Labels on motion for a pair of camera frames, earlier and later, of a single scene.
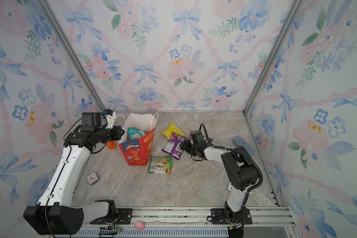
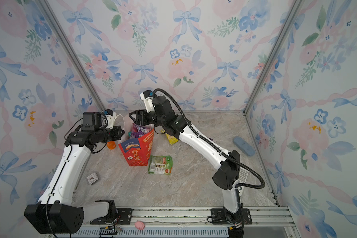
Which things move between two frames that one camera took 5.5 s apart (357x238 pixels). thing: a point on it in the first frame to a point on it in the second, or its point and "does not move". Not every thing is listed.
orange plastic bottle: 111,145 does not move
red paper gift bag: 137,151 does not move
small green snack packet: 160,164 does not move
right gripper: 185,147 to 143,117
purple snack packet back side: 172,148 to 138,131
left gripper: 116,129 does not move
